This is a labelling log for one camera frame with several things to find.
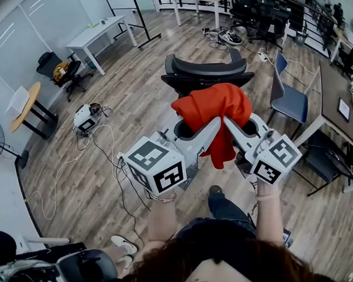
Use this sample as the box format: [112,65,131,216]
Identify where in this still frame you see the person's black top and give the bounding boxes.
[173,215,260,257]

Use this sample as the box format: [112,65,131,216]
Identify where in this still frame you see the yellow bag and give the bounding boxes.
[51,60,71,81]

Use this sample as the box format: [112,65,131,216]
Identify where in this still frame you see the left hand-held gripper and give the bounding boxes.
[121,116,226,199]

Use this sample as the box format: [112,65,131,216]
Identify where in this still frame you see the small mesh waste bin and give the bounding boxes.
[84,54,97,71]

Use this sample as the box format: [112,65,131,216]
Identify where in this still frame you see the person's right forearm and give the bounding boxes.
[253,179,286,248]

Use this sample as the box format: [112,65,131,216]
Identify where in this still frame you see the pile of cables and gear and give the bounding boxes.
[200,26,229,51]

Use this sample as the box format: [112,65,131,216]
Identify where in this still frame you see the white device on floor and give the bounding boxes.
[72,101,114,134]

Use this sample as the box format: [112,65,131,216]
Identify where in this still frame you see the black metal railing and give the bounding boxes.
[260,0,342,62]

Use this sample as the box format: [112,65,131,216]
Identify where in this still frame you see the person's black shoe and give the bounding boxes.
[209,184,225,197]

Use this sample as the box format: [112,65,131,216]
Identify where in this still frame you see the white extension socket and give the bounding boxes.
[257,47,270,63]

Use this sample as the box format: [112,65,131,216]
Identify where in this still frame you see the small black labelled bin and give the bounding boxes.
[293,29,308,46]

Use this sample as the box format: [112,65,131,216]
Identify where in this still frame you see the black office chair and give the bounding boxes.
[160,47,257,100]

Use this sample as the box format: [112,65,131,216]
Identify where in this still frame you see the black highback desk chair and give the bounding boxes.
[35,50,95,105]

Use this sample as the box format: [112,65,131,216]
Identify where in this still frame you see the white power strip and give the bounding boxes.
[116,152,128,170]

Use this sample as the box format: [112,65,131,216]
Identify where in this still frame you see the silver bracelet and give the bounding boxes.
[149,191,178,204]

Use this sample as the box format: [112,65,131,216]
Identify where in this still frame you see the person's blue jeans leg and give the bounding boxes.
[207,191,257,239]

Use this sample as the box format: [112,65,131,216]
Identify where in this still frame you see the large wooden desk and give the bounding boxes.
[288,59,353,196]

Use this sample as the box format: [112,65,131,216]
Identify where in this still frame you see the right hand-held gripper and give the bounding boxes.
[223,112,305,187]

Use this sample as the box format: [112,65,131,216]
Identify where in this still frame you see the black folding chair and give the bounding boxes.
[291,128,353,198]

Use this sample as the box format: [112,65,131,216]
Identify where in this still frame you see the black floor cable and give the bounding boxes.
[89,129,154,250]

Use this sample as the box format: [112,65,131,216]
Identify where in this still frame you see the person's bare upper back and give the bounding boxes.
[181,256,254,282]

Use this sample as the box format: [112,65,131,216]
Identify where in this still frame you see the rolling whiteboard with black frame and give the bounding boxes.
[104,0,163,52]

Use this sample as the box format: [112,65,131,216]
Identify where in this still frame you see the red clothes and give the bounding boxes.
[170,81,256,172]

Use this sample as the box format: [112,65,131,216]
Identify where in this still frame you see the pale bangle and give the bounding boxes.
[254,191,281,201]

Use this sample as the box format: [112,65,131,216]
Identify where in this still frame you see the black swivel chair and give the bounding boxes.
[246,0,293,53]
[228,0,268,34]

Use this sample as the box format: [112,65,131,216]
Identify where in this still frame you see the round wooden table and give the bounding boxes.
[7,80,60,142]

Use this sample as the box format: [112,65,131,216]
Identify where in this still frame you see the blue padded chair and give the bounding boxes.
[263,48,312,142]

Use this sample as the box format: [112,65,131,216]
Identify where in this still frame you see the person's left forearm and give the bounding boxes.
[145,193,180,243]

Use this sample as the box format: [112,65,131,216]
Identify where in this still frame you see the white cardboard box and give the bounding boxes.
[4,85,31,114]

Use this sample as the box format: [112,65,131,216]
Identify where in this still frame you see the black framed tablet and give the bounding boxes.
[337,96,352,123]

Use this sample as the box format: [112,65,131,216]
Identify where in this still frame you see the white floor cable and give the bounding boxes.
[22,124,120,222]

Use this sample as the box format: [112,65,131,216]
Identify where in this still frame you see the white rectangular table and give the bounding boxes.
[64,14,139,78]

